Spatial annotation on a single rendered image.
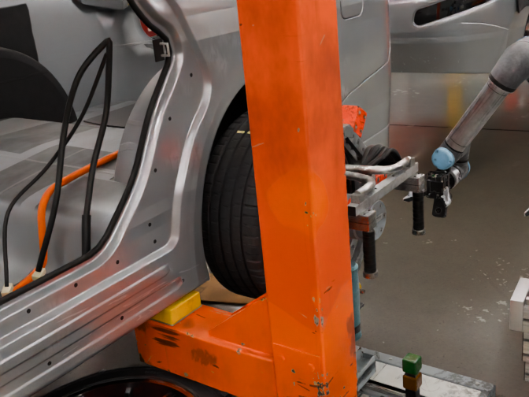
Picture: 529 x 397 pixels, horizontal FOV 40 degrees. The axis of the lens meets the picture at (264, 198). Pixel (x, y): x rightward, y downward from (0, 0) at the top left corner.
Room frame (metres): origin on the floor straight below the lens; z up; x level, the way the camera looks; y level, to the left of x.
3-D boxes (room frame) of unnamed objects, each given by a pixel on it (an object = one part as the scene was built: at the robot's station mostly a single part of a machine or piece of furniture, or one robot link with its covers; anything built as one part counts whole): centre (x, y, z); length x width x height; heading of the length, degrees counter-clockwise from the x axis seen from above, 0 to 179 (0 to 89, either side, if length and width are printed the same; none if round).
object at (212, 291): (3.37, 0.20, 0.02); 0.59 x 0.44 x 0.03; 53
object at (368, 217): (1.93, -0.26, 0.93); 0.09 x 0.05 x 0.05; 53
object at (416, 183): (2.20, -0.47, 0.93); 0.09 x 0.05 x 0.05; 53
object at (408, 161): (2.20, -0.36, 1.03); 0.19 x 0.18 x 0.11; 53
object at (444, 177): (2.34, -0.61, 0.86); 0.12 x 0.08 x 0.09; 144
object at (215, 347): (1.84, 0.18, 0.69); 0.52 x 0.17 x 0.35; 53
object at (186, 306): (1.95, 0.31, 0.71); 0.14 x 0.14 x 0.05; 53
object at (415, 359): (1.61, -0.34, 0.64); 0.04 x 0.04 x 0.04; 53
